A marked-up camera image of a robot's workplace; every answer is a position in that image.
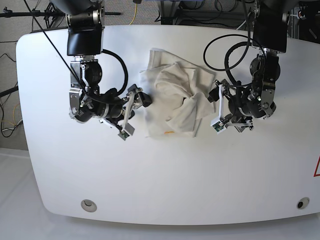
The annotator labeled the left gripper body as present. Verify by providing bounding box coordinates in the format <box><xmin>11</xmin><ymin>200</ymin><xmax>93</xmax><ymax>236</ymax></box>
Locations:
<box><xmin>214</xmin><ymin>79</ymin><xmax>254</xmax><ymax>132</ymax></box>

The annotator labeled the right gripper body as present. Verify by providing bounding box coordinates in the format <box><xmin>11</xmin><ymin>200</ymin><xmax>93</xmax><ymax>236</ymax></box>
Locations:
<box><xmin>98</xmin><ymin>84</ymin><xmax>143</xmax><ymax>128</ymax></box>

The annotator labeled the white printed T-shirt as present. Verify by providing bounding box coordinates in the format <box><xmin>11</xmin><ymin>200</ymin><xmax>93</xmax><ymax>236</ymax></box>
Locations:
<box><xmin>139</xmin><ymin>48</ymin><xmax>215</xmax><ymax>138</ymax></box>

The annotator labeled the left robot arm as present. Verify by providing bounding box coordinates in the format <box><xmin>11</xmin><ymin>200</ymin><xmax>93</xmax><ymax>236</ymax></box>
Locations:
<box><xmin>208</xmin><ymin>0</ymin><xmax>298</xmax><ymax>133</ymax></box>

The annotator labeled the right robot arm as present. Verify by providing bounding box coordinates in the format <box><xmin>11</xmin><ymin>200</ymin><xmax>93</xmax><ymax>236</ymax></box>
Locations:
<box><xmin>52</xmin><ymin>0</ymin><xmax>152</xmax><ymax>131</ymax></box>

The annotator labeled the left table grommet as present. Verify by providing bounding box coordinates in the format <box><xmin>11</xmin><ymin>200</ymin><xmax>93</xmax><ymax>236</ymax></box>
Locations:
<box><xmin>80</xmin><ymin>199</ymin><xmax>97</xmax><ymax>213</ymax></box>

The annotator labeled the table grommet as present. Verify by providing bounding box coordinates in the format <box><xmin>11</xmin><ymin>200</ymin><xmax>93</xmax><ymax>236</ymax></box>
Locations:
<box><xmin>80</xmin><ymin>199</ymin><xmax>97</xmax><ymax>213</ymax></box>
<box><xmin>296</xmin><ymin>197</ymin><xmax>310</xmax><ymax>210</ymax></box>

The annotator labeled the red warning sticker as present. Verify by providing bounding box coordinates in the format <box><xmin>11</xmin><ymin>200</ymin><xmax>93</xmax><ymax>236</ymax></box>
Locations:
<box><xmin>313</xmin><ymin>157</ymin><xmax>320</xmax><ymax>177</ymax></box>

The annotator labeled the right table grommet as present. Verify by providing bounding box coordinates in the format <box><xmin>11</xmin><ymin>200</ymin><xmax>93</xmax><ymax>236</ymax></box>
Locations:
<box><xmin>296</xmin><ymin>197</ymin><xmax>310</xmax><ymax>210</ymax></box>

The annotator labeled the black tripod stand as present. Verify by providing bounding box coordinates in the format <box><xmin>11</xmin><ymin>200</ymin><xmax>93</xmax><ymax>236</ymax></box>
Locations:
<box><xmin>0</xmin><ymin>0</ymin><xmax>66</xmax><ymax>32</ymax></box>

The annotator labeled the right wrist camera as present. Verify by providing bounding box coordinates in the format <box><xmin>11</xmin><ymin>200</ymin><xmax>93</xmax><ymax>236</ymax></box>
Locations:
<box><xmin>118</xmin><ymin>123</ymin><xmax>135</xmax><ymax>141</ymax></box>

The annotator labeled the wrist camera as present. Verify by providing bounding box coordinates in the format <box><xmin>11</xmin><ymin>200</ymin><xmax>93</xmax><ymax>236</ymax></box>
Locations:
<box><xmin>118</xmin><ymin>123</ymin><xmax>135</xmax><ymax>141</ymax></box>
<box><xmin>210</xmin><ymin>119</ymin><xmax>227</xmax><ymax>134</ymax></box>

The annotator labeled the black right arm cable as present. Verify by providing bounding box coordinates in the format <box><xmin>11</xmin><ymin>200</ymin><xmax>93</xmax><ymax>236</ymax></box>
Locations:
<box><xmin>23</xmin><ymin>0</ymin><xmax>129</xmax><ymax>101</ymax></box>

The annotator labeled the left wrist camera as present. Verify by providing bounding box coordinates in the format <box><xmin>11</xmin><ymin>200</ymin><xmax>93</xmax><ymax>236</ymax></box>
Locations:
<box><xmin>210</xmin><ymin>119</ymin><xmax>227</xmax><ymax>134</ymax></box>

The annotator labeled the yellow cable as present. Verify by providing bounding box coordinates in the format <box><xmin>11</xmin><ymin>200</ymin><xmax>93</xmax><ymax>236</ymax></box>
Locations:
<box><xmin>128</xmin><ymin>0</ymin><xmax>140</xmax><ymax>26</ymax></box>

